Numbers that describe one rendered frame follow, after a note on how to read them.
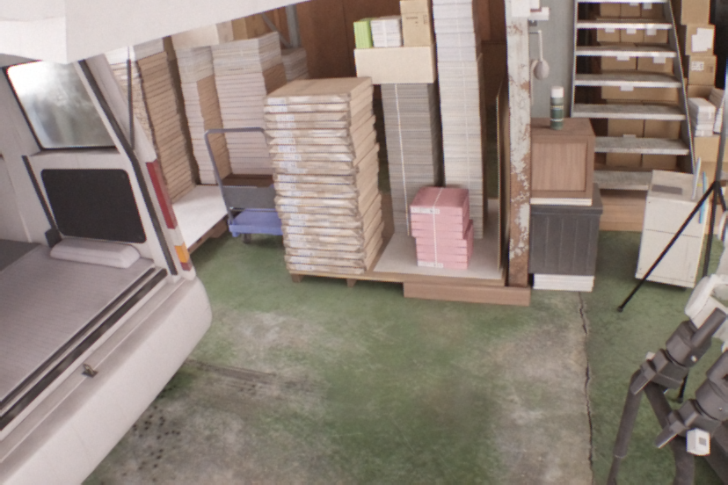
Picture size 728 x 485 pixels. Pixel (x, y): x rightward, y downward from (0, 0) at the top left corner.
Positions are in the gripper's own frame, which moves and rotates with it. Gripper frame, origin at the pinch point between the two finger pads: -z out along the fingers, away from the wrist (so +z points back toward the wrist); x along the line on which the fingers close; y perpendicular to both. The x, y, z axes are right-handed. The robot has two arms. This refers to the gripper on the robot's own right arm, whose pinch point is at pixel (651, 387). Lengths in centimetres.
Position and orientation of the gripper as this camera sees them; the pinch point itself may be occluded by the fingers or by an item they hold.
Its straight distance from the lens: 144.2
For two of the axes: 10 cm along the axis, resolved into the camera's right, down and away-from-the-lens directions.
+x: -9.1, -3.9, -0.9
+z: 3.9, -8.2, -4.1
